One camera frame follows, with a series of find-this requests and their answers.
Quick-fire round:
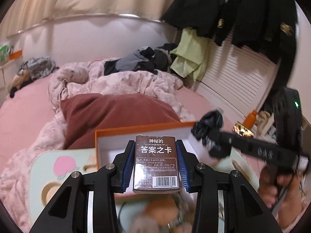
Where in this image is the black hair scrunchie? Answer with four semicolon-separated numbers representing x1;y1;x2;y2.
191;110;231;160

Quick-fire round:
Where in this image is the orange cardboard box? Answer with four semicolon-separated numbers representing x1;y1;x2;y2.
95;122;219;168

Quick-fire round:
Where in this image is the brown answer card box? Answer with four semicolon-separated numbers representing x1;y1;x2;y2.
133;135;180;194

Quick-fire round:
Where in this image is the person's right hand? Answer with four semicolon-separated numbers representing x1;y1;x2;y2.
258;166;307;228

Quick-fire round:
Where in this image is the gold phone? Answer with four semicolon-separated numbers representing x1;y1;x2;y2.
232;122;254;137

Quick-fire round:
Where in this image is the orange bottle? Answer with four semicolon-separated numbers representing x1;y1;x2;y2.
243;110;258;129

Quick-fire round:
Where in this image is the tan plush toy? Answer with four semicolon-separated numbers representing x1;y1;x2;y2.
131;196;190;233

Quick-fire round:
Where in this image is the maroon pillow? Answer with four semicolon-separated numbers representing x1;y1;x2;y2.
61;93;180;149

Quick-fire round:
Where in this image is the light green garment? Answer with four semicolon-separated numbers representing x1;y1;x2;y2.
170;28;211;81

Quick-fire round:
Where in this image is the hanging black jacket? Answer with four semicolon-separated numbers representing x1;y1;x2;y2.
161;0;297;97

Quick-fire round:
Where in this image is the pink floral duvet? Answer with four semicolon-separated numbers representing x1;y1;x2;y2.
1;61;194;232

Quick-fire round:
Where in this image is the patterned clothes heap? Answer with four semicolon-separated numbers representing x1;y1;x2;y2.
8;57;59;98

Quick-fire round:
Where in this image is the dark clothes pile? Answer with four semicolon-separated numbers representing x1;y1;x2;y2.
104;43;177;75

